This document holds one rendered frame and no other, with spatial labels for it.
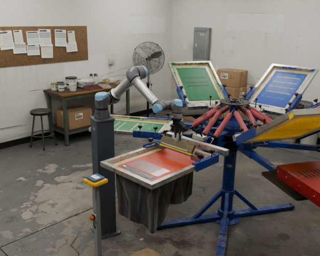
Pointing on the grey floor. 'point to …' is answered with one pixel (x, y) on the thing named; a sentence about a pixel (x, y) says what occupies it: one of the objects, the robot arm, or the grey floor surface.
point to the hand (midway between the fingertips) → (178, 140)
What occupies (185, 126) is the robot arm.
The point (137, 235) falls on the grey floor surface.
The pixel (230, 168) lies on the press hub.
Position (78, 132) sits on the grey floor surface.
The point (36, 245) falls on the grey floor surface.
